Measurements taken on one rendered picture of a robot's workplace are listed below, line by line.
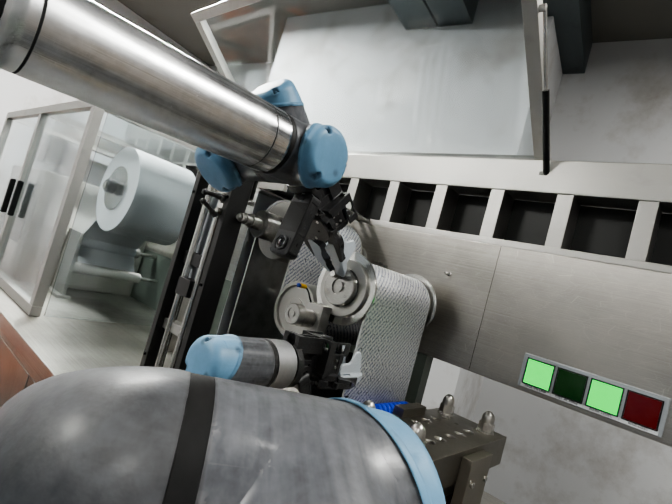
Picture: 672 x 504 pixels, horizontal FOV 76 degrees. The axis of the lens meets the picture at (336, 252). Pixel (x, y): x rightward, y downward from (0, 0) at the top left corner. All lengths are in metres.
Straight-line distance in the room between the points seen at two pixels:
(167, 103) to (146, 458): 0.29
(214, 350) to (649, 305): 0.79
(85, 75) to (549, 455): 2.67
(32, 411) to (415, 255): 1.01
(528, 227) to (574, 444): 1.78
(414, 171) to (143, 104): 0.94
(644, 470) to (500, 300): 1.83
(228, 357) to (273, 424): 0.36
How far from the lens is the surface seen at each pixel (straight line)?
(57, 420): 0.25
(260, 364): 0.63
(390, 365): 0.95
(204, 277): 0.98
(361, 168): 1.37
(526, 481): 2.84
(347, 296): 0.83
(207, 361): 0.59
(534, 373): 1.02
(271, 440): 0.24
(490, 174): 1.15
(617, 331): 1.01
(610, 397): 1.00
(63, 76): 0.40
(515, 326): 1.04
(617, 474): 2.78
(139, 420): 0.23
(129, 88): 0.41
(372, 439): 0.26
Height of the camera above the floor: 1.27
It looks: 3 degrees up
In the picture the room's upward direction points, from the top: 16 degrees clockwise
